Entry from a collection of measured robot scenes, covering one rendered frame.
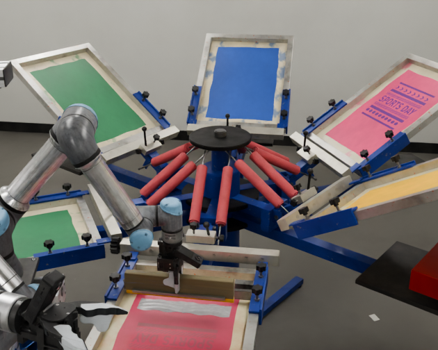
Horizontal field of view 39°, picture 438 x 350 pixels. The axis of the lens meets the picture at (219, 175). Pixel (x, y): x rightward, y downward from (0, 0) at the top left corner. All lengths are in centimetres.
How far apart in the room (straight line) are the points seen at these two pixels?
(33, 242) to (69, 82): 118
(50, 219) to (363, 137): 169
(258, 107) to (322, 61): 252
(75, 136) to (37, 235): 120
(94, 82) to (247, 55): 101
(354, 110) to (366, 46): 266
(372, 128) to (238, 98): 91
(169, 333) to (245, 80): 211
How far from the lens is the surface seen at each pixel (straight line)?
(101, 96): 382
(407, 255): 291
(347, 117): 367
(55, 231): 308
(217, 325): 238
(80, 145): 193
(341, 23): 626
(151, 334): 236
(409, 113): 348
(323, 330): 395
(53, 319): 124
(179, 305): 248
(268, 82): 401
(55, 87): 376
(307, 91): 641
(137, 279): 236
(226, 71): 410
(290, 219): 268
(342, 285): 437
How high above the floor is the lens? 241
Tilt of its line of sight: 24 degrees down
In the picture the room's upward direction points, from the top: straight up
